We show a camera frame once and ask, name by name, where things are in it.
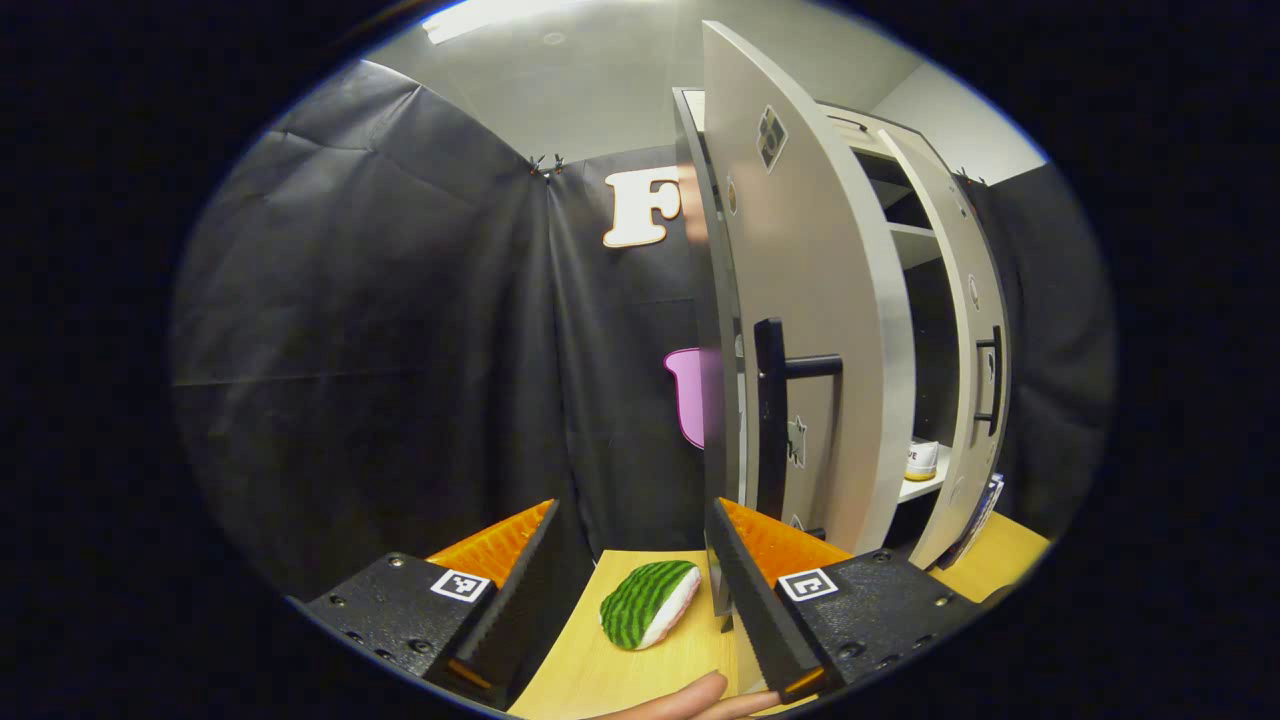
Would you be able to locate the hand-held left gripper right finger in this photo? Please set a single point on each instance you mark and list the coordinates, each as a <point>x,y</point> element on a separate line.
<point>755,600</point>

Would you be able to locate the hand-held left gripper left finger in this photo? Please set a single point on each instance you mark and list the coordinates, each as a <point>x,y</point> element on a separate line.
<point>515,600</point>

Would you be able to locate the white striped canvas shoe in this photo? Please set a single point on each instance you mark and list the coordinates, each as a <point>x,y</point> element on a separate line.
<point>922,458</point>

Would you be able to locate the white shoe cabinet door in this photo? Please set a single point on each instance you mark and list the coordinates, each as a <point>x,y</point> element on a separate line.
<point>965,470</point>
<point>820,250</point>

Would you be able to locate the white and grey shoe cabinet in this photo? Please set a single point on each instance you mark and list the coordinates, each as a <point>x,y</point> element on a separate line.
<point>715,300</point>

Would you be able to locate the white cabinet drawer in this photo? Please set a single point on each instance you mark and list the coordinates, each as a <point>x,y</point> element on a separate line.
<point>885,132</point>

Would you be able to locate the watermelon slice toy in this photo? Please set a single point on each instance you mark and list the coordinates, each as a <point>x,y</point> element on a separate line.
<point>645,600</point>

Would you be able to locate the dark blue book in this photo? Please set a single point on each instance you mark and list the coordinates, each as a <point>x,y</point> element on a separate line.
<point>978,520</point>

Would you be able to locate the metal spring clamp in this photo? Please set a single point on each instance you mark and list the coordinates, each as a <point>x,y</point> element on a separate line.
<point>547,163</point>

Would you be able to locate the ceiling light panel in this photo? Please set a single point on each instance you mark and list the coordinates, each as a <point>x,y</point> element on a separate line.
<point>500,15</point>

